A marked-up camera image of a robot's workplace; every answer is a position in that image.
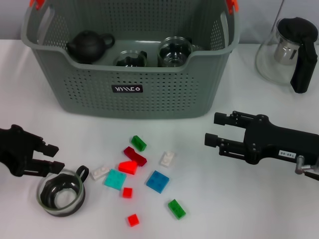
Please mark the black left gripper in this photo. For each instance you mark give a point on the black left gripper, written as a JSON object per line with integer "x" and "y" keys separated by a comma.
{"x": 17, "y": 149}

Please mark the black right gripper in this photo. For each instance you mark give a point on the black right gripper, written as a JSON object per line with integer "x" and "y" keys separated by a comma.
{"x": 281, "y": 143}

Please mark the white toy brick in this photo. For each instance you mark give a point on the white toy brick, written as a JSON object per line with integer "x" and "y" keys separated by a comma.
{"x": 99, "y": 172}
{"x": 165, "y": 159}

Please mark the glass teacup with black base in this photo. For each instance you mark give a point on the glass teacup with black base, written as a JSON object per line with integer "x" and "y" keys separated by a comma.
{"x": 174, "y": 54}
{"x": 129, "y": 61}
{"x": 62, "y": 207}

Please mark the large bright red toy brick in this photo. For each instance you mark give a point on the large bright red toy brick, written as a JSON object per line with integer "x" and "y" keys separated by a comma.
{"x": 127, "y": 167}

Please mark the grey-green perforated storage bin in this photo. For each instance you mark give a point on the grey-green perforated storage bin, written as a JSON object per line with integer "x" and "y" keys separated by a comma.
{"x": 162, "y": 94}

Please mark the teal toy brick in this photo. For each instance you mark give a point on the teal toy brick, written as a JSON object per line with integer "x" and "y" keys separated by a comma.
{"x": 114, "y": 179}

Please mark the blue toy brick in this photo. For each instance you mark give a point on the blue toy brick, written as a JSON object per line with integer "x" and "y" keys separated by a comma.
{"x": 157, "y": 181}

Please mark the green toy brick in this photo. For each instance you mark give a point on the green toy brick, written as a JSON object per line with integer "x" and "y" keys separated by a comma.
{"x": 138, "y": 143}
{"x": 177, "y": 209}

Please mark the small red toy brick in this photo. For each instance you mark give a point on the small red toy brick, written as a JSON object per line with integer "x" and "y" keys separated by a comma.
{"x": 127, "y": 193}
{"x": 133, "y": 220}

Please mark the dark red toy brick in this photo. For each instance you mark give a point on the dark red toy brick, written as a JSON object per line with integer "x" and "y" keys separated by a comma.
{"x": 135, "y": 155}

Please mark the black clay teapot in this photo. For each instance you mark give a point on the black clay teapot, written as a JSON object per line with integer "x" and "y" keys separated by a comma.
{"x": 87, "y": 46}

